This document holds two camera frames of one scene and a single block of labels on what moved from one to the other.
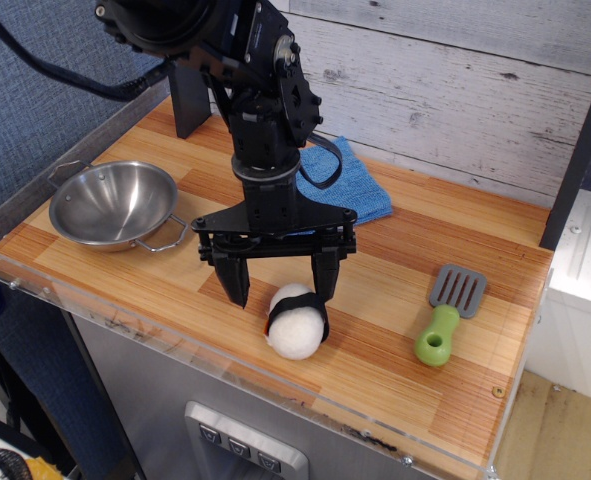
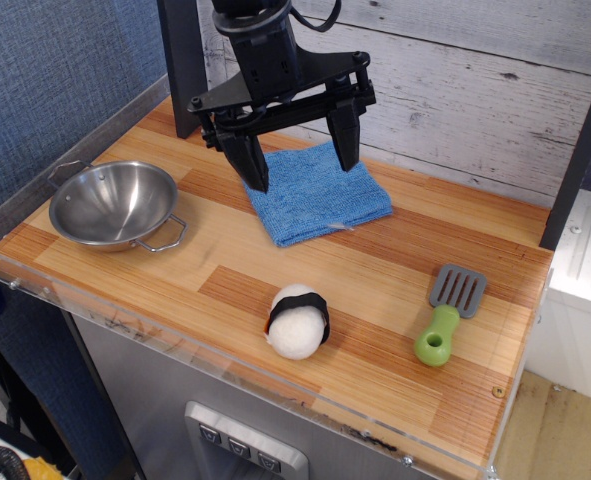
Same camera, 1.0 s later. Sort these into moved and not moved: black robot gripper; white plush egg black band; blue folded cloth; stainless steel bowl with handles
Moved: black robot gripper
Not moved: white plush egg black band; blue folded cloth; stainless steel bowl with handles
